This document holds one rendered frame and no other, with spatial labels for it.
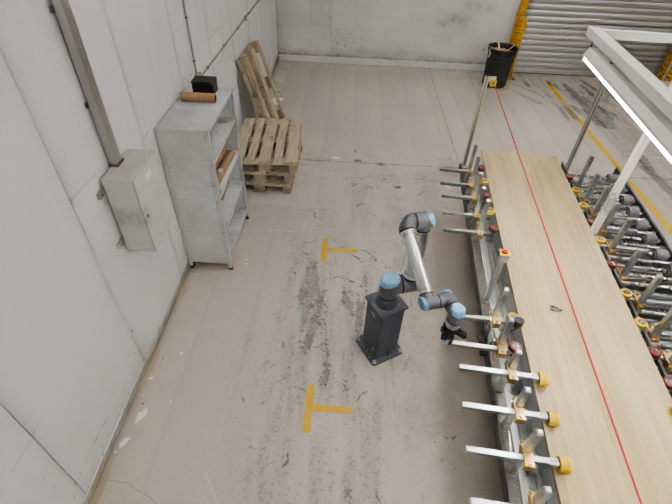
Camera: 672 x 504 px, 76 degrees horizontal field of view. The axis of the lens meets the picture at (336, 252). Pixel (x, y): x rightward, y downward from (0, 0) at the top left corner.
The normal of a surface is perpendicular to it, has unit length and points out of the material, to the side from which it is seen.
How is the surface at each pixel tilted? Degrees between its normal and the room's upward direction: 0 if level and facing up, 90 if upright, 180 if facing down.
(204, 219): 90
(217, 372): 0
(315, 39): 90
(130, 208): 90
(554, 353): 0
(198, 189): 90
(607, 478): 0
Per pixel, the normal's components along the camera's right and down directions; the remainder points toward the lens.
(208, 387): 0.04, -0.74
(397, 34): -0.04, 0.67
